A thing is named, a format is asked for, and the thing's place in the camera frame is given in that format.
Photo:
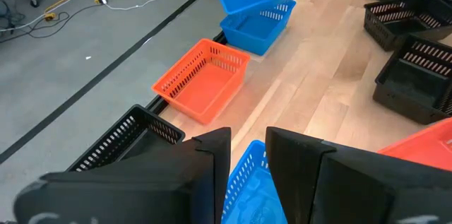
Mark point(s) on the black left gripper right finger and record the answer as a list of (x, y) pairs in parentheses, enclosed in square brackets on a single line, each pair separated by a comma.
[(346, 188)]

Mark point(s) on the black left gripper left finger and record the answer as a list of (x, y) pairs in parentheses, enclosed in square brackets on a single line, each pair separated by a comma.
[(148, 188)]

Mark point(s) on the black plastic slotted basket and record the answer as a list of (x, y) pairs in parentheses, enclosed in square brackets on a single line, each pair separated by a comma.
[(413, 86), (388, 26), (116, 139)]

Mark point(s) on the orange plastic slotted basket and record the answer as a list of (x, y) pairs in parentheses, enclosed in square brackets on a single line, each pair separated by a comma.
[(423, 146), (205, 88)]

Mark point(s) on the black floor tape strip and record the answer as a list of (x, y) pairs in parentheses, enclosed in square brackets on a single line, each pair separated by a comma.
[(102, 73)]

